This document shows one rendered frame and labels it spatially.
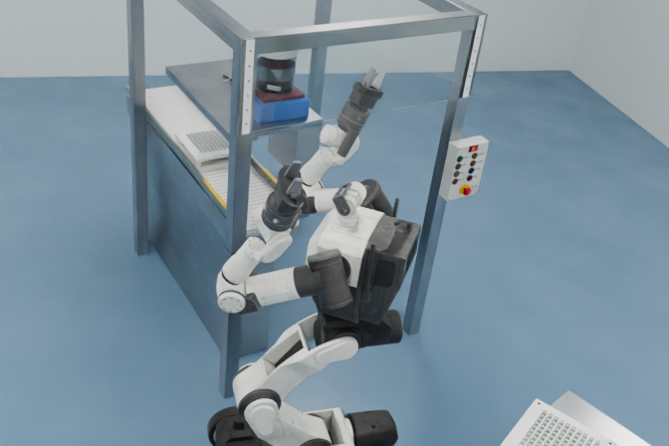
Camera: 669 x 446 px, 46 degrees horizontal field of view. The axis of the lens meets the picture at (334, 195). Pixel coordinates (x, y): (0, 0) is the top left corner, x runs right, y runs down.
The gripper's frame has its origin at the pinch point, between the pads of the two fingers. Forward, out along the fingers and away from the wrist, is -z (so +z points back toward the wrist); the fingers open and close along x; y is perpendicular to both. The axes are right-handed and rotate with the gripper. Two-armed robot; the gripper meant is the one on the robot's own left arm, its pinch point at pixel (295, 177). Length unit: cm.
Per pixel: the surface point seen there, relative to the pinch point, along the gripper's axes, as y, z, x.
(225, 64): 3, 83, 121
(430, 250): 103, 125, 63
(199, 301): 8, 183, 64
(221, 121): -4, 64, 72
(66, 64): -67, 300, 320
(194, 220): 1, 148, 86
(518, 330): 164, 164, 44
